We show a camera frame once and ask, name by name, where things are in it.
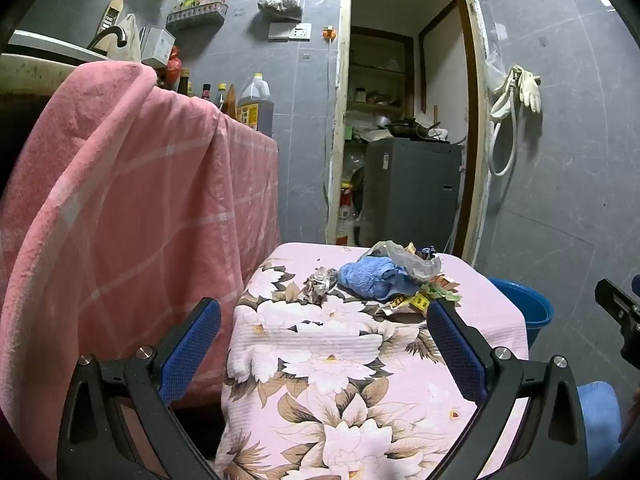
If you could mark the beige hanging cloth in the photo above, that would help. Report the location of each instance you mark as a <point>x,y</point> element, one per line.
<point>131,40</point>

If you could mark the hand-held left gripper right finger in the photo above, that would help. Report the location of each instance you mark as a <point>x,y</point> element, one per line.
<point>455,355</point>

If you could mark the clear plastic bag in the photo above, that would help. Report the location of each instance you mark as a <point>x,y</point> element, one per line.
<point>415,265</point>
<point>492,72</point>

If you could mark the grey washing machine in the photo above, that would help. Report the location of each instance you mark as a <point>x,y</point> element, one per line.
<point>410,195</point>

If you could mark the white wall box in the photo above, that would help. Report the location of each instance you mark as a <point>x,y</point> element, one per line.
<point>157,46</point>

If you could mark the wooden shelf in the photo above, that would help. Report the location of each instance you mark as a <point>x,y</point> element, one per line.
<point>380,72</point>

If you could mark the wooden grater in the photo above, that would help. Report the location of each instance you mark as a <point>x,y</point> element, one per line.
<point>112,12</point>

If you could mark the yellow wrapper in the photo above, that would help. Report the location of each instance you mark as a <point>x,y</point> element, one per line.
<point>407,304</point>

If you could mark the wall spice rack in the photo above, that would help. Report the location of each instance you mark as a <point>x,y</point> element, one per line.
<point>197,19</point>

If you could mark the black wok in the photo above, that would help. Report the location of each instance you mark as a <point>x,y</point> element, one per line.
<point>405,129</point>

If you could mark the pink checked cloth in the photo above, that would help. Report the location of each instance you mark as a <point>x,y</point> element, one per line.
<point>125,210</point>

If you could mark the white sink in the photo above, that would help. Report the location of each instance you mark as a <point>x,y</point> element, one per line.
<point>30,67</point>

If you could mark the red plastic bag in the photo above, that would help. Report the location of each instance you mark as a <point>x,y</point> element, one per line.
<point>174,67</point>

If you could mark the wooden door frame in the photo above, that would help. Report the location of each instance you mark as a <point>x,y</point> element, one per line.
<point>340,110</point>

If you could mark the green wrapper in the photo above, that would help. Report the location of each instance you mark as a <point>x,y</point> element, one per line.
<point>440,290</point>

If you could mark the blue plastic bucket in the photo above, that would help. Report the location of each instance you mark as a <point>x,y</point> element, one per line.
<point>525,310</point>

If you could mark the orange brown bottle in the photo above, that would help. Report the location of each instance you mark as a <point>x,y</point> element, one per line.
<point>231,105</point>

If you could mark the orange wall hook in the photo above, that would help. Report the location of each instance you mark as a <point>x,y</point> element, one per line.
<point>328,33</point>

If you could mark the silver wrapper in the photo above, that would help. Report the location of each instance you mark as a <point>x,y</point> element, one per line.
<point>317,285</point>

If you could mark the large cooking oil bottle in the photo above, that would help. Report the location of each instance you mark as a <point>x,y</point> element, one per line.
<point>255,107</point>

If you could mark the black faucet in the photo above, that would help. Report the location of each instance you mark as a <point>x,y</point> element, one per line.
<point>112,30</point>

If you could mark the blue cloth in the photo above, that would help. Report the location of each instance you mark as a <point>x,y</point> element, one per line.
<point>597,425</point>

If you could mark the wall socket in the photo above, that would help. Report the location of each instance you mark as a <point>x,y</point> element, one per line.
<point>290,32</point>

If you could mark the blue towel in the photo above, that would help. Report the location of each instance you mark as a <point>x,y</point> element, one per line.
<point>365,277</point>

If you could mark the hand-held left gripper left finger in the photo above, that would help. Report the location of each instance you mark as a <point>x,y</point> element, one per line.
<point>192,345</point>

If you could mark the pale rubber gloves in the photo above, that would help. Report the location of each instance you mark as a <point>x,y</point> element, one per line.
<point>530,90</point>

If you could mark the clear hanging plastic bag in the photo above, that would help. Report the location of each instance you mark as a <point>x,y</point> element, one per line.
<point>492,72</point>

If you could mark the pink floral cloth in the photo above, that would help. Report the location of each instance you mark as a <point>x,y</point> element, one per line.
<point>325,360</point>

